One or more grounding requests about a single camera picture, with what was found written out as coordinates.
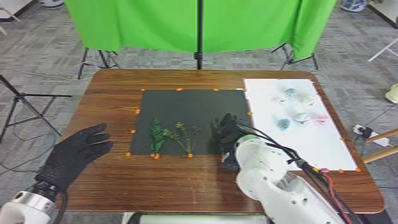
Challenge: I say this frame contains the blue flower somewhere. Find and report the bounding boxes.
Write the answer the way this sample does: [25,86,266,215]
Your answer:
[275,118,293,131]

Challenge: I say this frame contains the white sheet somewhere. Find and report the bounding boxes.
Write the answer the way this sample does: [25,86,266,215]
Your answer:
[241,78,360,173]

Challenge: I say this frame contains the blue and white vase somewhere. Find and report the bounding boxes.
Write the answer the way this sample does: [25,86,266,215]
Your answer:
[339,0,369,14]

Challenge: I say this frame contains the pale grey bar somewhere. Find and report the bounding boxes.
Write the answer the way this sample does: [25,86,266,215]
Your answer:
[124,212,270,224]

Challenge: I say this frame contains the black cable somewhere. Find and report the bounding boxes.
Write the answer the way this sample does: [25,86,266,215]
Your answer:
[234,123,334,188]

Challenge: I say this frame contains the pink flower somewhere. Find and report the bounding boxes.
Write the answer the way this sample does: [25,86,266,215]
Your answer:
[312,114,332,125]

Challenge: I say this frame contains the yellow-green sprig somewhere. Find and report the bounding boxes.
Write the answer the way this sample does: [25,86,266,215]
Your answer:
[163,121,197,156]

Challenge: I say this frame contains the black tripod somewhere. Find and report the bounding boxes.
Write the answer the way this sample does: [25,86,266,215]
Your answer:
[0,74,74,143]

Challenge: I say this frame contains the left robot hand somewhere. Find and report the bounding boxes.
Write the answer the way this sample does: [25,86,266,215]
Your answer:
[32,122,115,194]

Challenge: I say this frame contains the leafy green sprig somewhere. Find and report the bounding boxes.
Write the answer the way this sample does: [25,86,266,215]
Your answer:
[147,118,170,158]

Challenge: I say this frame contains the dark mat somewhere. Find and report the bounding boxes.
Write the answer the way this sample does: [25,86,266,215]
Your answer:
[126,88,254,157]

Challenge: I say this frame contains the black stand pole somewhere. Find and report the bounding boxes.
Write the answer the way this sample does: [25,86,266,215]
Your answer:
[192,0,206,71]

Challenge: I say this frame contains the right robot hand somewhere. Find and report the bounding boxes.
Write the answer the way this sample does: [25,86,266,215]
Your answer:
[209,112,248,153]

